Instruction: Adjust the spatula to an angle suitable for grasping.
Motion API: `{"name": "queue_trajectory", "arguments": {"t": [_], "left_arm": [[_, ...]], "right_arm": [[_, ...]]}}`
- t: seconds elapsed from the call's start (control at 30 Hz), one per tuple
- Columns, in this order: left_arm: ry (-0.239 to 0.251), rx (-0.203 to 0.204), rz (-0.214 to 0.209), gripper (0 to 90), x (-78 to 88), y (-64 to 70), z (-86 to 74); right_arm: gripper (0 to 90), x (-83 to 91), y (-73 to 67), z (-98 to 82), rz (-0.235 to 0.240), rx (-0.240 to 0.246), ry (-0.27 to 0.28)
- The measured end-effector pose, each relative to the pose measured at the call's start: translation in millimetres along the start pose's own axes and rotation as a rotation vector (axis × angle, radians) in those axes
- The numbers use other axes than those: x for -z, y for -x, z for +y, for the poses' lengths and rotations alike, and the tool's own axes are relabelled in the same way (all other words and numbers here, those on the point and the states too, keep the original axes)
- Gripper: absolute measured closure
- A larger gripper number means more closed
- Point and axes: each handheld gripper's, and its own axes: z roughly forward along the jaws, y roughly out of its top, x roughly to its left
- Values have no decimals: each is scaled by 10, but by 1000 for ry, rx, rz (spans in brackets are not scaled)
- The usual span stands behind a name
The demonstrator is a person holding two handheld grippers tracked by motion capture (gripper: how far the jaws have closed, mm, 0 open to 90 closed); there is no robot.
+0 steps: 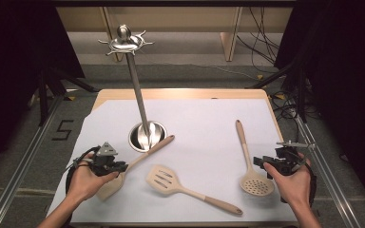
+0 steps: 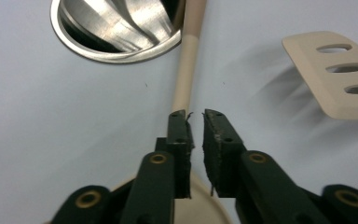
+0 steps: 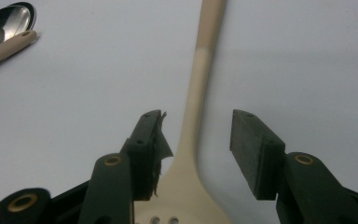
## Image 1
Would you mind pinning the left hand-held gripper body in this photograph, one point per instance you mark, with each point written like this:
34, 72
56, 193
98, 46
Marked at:
106, 150

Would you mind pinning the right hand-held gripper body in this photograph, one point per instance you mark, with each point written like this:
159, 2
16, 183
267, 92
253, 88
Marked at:
290, 161

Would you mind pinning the beige skimmer spoon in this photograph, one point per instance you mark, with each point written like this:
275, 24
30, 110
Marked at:
244, 145

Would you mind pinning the beige solid spatula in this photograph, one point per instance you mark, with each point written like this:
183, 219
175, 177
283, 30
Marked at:
153, 148

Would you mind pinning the beige slotted spatula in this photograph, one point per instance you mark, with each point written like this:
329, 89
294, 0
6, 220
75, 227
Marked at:
221, 205

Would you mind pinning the steel utensil rack stand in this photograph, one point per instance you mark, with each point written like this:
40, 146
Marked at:
138, 91

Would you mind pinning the person's right hand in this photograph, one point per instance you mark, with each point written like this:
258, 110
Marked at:
293, 186

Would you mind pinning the person's left hand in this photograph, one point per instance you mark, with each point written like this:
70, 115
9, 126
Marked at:
82, 182

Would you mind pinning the black metal stand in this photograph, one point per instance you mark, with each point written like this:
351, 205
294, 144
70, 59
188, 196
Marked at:
43, 101
301, 95

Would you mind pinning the black curtain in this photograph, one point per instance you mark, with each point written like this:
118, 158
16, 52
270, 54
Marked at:
12, 63
345, 79

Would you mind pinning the light wooden bench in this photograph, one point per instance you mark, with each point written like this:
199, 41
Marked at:
231, 41

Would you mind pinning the aluminium floor rail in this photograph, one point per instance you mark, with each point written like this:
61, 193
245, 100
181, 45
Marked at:
329, 177
22, 171

